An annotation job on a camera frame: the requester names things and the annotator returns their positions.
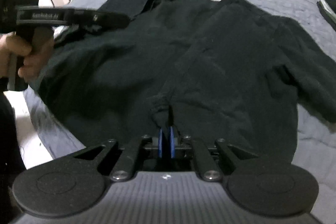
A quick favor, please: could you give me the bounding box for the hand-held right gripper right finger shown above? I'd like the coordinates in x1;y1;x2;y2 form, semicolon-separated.
167;126;259;182

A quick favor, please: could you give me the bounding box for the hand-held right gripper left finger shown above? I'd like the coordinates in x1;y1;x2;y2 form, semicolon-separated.
72;127;166;182

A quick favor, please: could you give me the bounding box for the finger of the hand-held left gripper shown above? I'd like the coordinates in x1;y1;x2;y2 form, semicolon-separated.
76;25;106;35
79;9;131;29

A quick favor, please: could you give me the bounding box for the black printed sweatshirt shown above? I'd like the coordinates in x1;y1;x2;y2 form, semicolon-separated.
29;0;336;172

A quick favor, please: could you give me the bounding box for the person's left hand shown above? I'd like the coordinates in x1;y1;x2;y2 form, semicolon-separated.
0;32;54;81

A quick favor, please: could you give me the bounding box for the white patterned bed sheet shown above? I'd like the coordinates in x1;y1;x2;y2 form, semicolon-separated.
14;88;87;169

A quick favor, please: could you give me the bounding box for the person's dark clothing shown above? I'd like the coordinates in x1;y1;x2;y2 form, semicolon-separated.
0;82;28;214

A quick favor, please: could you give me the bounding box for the grey printed quilt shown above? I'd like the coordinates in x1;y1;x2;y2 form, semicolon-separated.
24;0;336;188

